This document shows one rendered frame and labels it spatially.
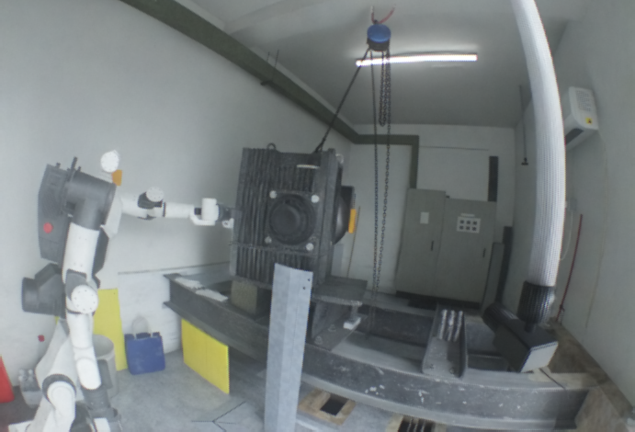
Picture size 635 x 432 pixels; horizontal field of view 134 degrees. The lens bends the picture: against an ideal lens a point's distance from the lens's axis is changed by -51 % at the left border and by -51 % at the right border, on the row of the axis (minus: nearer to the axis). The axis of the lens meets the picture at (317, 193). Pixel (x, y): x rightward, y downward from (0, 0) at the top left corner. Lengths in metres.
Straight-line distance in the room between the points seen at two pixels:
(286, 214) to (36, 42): 1.78
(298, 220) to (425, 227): 3.15
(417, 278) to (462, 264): 0.73
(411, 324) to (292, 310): 1.10
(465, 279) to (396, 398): 3.08
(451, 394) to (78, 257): 1.48
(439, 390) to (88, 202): 1.48
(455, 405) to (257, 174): 1.55
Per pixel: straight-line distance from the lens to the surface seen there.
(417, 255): 4.26
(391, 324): 2.12
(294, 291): 1.18
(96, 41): 1.97
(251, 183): 1.48
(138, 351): 2.09
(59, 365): 1.15
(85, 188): 0.78
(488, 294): 4.39
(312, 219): 1.31
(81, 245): 0.79
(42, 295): 1.01
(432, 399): 1.42
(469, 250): 4.23
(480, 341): 2.13
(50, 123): 1.80
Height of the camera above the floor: 1.34
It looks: 3 degrees up
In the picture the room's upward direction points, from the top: 6 degrees clockwise
